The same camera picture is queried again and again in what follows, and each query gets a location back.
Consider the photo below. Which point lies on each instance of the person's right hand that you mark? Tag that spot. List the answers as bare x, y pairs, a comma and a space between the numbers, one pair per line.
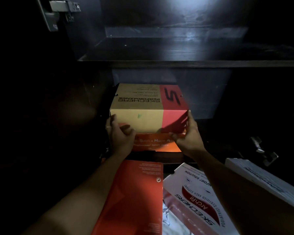
190, 141

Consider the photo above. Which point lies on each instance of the person's left hand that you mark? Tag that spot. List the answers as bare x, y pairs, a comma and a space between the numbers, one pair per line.
121, 141

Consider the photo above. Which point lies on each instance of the person's left thumb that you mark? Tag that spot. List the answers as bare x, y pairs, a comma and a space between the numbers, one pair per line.
128, 129

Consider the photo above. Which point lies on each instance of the person's right thumb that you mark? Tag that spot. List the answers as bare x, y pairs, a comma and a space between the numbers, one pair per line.
177, 136

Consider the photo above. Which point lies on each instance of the tan and red shoe box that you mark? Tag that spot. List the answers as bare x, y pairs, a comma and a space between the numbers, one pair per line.
147, 105

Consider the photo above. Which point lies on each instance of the person's left forearm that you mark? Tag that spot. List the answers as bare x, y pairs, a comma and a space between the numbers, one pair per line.
85, 193

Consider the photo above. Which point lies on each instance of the person's right forearm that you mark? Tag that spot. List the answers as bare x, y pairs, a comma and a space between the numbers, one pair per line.
235, 193

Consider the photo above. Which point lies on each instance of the orange shoe box white print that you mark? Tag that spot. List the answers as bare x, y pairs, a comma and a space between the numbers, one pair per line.
154, 143

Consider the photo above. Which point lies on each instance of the white shoe box red label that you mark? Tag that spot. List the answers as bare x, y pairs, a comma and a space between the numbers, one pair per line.
193, 193

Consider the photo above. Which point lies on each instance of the plain orange-red shoe box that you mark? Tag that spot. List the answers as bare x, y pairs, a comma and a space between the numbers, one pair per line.
134, 198

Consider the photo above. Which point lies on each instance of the dark wooden cabinet shelf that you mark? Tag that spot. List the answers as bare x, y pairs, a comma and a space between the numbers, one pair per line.
186, 52

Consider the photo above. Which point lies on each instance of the white tissue paper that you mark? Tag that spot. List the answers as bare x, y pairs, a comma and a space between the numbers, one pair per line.
171, 221

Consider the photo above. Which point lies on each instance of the metal cabinet door hinge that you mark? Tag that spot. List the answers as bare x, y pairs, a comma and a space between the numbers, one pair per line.
263, 150
57, 9

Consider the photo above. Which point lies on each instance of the white shoe box lid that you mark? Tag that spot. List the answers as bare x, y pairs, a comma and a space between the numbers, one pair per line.
267, 179

